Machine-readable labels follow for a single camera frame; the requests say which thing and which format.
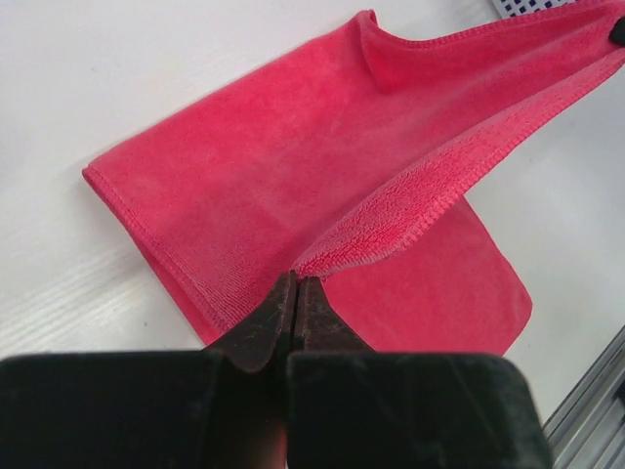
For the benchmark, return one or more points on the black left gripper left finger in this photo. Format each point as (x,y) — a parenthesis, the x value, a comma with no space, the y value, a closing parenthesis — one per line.
(218,407)

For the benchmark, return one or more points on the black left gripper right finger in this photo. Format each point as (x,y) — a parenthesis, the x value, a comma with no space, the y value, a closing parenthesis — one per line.
(350,407)

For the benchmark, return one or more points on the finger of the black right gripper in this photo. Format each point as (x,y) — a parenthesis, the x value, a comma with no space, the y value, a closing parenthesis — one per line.
(617,33)

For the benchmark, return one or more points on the pink towel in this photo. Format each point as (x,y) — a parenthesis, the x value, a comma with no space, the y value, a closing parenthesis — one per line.
(349,159)

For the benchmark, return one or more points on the white right plastic basket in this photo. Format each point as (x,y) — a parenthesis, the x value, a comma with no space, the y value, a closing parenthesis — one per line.
(513,8)

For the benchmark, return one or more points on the aluminium mounting rail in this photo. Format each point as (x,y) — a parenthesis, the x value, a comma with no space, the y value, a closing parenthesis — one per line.
(587,429)

